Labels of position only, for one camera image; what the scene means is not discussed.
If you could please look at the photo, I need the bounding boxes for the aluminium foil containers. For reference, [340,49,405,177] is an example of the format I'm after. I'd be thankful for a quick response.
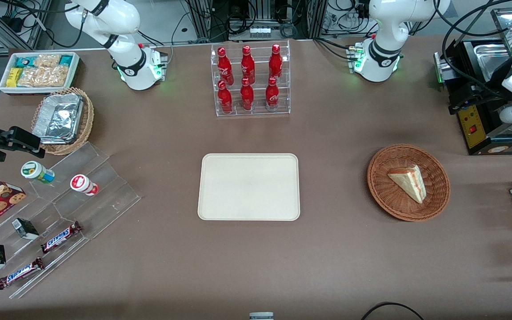
[32,93,84,144]

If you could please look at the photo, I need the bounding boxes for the snickers chocolate bar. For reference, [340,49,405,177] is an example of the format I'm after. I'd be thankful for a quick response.
[41,221,82,254]
[0,257,45,290]

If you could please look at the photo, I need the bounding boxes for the clear acrylic tiered display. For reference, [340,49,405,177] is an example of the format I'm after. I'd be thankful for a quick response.
[0,142,141,300]

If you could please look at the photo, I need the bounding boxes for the red cola bottle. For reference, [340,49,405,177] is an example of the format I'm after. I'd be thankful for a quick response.
[268,44,283,80]
[217,47,234,86]
[217,80,233,114]
[240,45,256,84]
[240,78,255,112]
[265,76,280,111]

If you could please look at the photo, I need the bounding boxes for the red lid yogurt cup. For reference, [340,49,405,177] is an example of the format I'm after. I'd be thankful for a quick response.
[70,174,100,196]

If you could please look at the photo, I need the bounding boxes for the green lid yogurt cup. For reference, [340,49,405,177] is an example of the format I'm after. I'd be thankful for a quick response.
[20,161,56,184]

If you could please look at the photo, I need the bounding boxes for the clear bag of crackers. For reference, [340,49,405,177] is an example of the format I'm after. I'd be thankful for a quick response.
[17,65,69,88]

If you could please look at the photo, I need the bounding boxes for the oval wicker basket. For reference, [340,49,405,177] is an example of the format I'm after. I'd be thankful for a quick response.
[31,87,95,156]

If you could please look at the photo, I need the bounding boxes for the round brown wicker basket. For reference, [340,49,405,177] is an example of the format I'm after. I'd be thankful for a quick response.
[367,144,451,222]

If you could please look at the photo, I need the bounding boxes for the beige rectangular tray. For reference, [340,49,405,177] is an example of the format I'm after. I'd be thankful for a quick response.
[197,153,301,221]

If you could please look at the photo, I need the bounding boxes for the triangular sandwich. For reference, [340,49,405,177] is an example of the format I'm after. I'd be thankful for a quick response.
[388,165,427,204]

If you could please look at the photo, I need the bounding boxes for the aluminium frame rack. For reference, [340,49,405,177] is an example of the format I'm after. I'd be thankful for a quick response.
[184,0,328,41]

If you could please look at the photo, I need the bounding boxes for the black machine yellow control panel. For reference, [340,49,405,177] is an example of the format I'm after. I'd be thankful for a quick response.
[433,38,512,156]

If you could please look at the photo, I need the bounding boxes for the white snack bin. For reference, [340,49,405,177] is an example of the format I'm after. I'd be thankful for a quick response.
[0,52,80,96]

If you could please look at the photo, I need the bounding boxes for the black cable on table edge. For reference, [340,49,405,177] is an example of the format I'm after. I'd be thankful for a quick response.
[361,302,425,320]

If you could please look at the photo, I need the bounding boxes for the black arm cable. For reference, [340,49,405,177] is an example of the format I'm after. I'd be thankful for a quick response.
[433,0,512,96]

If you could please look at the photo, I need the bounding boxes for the clear acrylic bottle rack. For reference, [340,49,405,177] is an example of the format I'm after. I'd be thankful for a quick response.
[211,40,291,117]

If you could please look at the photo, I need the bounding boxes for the yellow snack packet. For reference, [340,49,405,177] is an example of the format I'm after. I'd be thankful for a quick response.
[6,68,24,88]

